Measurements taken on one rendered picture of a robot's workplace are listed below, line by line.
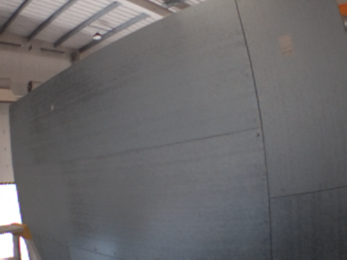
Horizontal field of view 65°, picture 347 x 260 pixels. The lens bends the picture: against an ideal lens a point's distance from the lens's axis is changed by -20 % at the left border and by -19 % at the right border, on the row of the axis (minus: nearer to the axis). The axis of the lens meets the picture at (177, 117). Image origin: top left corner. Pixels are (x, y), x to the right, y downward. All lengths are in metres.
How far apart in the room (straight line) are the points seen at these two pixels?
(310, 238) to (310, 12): 0.80
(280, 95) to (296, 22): 0.27
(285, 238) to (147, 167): 0.68
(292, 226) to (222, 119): 0.49
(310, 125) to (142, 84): 0.76
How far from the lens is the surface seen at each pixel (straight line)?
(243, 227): 1.20
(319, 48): 1.09
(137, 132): 1.44
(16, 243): 1.75
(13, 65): 12.23
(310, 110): 1.07
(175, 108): 1.31
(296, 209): 1.11
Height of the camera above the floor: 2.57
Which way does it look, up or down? 8 degrees up
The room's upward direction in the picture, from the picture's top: 7 degrees counter-clockwise
